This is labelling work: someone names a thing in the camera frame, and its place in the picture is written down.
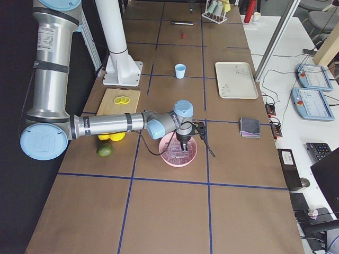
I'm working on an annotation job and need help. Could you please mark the small white cup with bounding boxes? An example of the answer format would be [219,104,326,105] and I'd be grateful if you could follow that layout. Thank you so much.
[252,12,261,22]

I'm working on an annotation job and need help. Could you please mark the orange usb hub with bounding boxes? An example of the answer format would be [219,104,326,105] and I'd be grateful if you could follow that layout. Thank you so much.
[265,103,276,116]
[270,122,283,140]

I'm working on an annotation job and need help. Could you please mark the yellow lemon slices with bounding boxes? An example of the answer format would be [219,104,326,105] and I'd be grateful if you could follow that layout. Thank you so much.
[113,96,130,105]

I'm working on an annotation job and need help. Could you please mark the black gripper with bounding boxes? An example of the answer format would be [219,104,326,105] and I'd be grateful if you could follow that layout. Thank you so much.
[176,123,195,152]

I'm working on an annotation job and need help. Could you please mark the cream bear tray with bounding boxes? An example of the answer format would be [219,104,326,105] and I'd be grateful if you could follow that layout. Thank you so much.
[215,62,258,99]

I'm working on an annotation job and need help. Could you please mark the black box with label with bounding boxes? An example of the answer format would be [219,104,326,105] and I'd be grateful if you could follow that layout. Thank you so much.
[277,149,302,191]

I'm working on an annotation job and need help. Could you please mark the computer mouse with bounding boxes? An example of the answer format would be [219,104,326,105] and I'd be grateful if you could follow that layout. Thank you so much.
[300,177,310,188]

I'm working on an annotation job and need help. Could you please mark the blue teach pendant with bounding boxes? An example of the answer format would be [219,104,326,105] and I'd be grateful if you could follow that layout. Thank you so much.
[291,88,335,121]
[296,63,333,92]

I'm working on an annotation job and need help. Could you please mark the pink bowl of ice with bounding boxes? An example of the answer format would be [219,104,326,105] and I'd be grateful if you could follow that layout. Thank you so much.
[159,132,197,167]

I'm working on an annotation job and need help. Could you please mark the folded grey cloth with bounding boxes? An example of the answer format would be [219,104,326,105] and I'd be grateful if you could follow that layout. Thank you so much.
[239,117,261,138]

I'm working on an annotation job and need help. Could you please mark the white pillar with base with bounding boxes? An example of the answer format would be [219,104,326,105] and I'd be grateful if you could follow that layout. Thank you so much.
[95,0,143,87]

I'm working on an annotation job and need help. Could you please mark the red bottle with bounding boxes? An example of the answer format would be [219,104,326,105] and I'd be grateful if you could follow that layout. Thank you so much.
[244,0,257,23]

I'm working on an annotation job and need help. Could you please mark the black keyboard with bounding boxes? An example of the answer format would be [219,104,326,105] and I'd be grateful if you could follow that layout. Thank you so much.
[306,142,332,162]

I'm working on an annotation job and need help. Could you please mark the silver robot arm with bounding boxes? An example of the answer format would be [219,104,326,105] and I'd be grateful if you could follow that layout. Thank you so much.
[20,1,194,160]

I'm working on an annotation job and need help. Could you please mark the upper blue teach pendant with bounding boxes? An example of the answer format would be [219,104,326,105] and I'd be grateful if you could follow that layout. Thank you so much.
[296,63,333,92]

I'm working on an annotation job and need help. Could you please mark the lower blue teach pendant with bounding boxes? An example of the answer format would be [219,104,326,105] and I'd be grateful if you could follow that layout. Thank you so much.
[291,88,335,121]

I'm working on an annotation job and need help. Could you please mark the aluminium frame post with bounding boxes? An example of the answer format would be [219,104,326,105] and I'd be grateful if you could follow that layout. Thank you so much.
[254,0,300,82]

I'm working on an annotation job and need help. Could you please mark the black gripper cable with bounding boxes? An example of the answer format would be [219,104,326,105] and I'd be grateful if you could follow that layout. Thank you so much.
[132,130,175,156]

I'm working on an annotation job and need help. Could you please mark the white cup rack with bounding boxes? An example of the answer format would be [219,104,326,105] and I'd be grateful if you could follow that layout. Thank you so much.
[201,0,231,24]

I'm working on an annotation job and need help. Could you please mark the light blue cup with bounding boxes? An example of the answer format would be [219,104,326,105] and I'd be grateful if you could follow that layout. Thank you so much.
[175,63,186,79]

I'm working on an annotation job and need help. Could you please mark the bamboo cutting board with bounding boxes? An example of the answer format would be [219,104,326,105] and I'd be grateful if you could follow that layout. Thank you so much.
[97,88,140,115]

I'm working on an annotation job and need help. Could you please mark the steel muddler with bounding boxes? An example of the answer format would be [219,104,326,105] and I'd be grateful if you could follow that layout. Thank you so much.
[171,21,194,26]

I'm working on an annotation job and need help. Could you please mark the black laptop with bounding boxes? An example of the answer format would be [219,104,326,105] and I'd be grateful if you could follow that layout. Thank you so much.
[311,148,339,213]

